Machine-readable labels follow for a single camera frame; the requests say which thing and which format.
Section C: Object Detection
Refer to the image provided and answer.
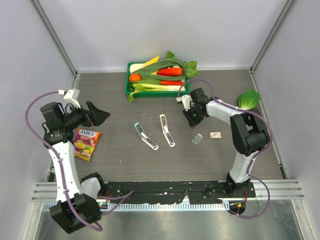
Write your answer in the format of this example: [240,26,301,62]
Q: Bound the fake small red chili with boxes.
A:
[160,80,184,86]

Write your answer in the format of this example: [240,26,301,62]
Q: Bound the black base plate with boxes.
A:
[103,180,256,205]

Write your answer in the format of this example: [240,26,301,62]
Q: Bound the fake red pepper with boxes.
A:
[157,67,183,77]

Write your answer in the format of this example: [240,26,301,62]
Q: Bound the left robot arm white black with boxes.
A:
[40,101,110,234]

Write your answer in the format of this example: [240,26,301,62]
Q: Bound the fake leek white green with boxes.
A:
[128,83,186,102]

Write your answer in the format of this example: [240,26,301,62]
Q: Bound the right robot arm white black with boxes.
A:
[176,87,271,198]

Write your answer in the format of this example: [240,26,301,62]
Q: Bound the slotted cable duct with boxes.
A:
[114,201,230,212]

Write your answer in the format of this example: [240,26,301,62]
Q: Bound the white stapler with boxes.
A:
[159,114,176,148]

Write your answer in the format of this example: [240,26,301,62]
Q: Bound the fake bok choy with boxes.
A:
[237,89,261,110]

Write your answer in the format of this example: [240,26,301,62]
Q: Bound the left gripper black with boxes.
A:
[61,101,110,130]

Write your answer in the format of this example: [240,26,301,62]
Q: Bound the fake green lettuce leaf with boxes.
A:
[166,51,199,78]

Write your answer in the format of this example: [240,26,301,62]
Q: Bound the fake orange carrot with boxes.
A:
[129,73,142,82]

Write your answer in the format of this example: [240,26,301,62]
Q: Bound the green plastic tray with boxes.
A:
[124,62,191,98]

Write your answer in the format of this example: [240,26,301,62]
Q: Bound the colourful candy bag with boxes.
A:
[73,128,102,162]

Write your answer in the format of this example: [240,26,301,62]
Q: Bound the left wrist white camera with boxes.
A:
[63,88,81,109]

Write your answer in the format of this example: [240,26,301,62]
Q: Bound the fake yellow corn leaf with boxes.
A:
[143,55,160,67]

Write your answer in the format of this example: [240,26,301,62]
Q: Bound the fake green long beans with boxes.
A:
[132,58,188,81]

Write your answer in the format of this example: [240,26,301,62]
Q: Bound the small staple box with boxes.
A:
[209,132,222,139]

